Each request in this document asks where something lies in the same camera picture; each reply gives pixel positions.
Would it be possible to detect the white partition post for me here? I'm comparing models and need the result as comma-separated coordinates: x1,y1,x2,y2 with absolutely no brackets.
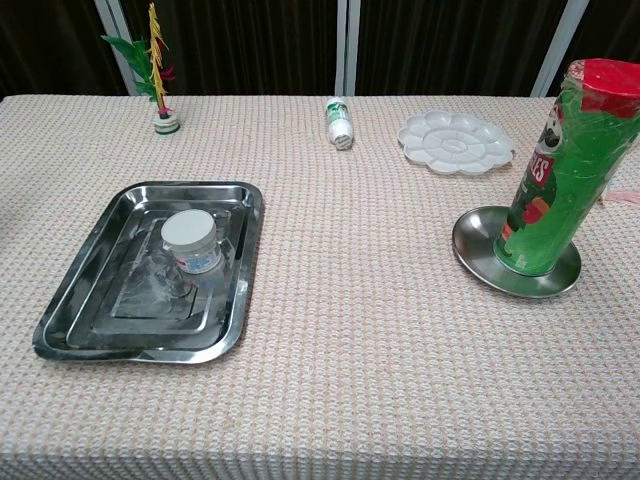
335,0,361,97
529,0,591,98
93,0,142,96

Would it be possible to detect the beige waffle tablecloth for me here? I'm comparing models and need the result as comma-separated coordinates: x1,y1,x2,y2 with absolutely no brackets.
0,94,640,480

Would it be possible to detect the white green plastic bottle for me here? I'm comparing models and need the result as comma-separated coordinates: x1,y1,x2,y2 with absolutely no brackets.
325,96,354,151

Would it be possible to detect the small potted plant figurine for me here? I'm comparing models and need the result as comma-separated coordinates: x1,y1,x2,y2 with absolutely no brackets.
100,2,181,135

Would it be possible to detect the round steel plate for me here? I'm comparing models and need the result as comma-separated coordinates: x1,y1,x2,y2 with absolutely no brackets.
452,205,584,300

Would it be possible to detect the dark pleated curtain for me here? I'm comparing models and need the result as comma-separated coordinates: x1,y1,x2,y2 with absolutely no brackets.
353,0,569,97
0,0,126,99
119,0,340,96
549,0,640,99

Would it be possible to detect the small white round lid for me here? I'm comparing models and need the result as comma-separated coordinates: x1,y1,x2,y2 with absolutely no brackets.
159,209,224,276

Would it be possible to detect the white flower paint palette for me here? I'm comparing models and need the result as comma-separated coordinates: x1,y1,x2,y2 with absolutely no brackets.
397,110,516,176

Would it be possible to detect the rectangular steel tray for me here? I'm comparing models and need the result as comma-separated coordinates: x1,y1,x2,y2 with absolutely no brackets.
32,180,265,365

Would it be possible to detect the red-capped green bottle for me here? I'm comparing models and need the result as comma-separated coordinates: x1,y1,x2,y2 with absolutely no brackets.
493,58,640,277

